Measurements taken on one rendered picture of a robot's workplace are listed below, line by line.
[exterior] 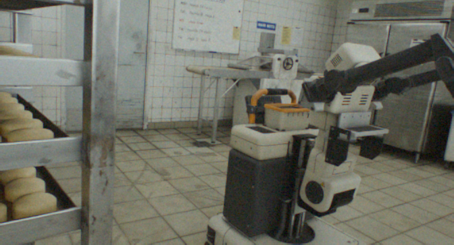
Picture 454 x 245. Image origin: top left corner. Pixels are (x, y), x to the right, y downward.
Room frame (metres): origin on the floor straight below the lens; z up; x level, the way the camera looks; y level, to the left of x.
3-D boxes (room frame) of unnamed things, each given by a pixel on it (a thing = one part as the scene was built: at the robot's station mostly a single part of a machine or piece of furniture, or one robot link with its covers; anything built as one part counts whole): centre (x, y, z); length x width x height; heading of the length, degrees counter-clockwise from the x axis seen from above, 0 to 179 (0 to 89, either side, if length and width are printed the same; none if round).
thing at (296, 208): (1.60, -0.54, 0.55); 0.28 x 0.27 x 0.25; 127
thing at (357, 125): (1.47, -0.56, 0.87); 0.28 x 0.16 x 0.22; 127
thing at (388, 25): (4.96, -2.37, 1.03); 1.40 x 0.90 x 2.05; 34
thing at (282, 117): (1.79, -0.32, 0.87); 0.23 x 0.15 x 0.11; 127
